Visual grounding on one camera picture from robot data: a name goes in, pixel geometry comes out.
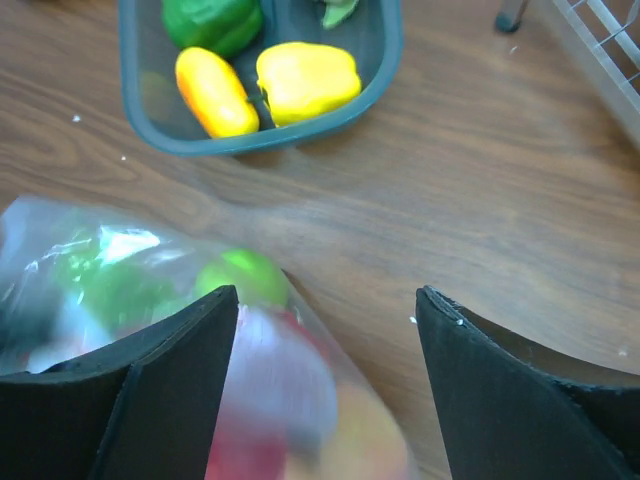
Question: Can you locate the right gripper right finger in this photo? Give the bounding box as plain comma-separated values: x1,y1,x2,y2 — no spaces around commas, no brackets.
415,286,639,479

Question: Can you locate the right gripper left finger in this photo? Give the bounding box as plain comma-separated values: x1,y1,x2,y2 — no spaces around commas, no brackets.
1,286,238,479

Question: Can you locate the fake pink dragon fruit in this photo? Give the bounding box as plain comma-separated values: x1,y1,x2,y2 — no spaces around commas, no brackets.
219,304,341,451

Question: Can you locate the clear zip top bag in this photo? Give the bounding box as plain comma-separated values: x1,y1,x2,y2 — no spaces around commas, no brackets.
1,196,418,479

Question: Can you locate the fake green leafy vegetable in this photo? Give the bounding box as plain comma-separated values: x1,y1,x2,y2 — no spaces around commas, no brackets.
49,225,189,338

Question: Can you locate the fake green apple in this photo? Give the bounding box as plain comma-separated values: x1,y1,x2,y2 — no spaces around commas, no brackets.
195,248,289,307

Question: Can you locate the fake orange mango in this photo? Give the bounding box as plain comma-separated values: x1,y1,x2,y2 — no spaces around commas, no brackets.
175,47,260,138

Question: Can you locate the fake yellow bell pepper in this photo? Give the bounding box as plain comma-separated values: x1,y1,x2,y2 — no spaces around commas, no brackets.
256,42,362,127

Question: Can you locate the fake green bell pepper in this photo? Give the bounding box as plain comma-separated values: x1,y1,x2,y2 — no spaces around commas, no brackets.
161,0,264,58

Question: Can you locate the metal dish rack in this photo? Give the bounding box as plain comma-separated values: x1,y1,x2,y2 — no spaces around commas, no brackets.
494,0,640,151

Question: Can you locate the dark grey plastic tray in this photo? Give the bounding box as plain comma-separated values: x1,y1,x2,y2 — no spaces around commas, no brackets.
117,0,405,158

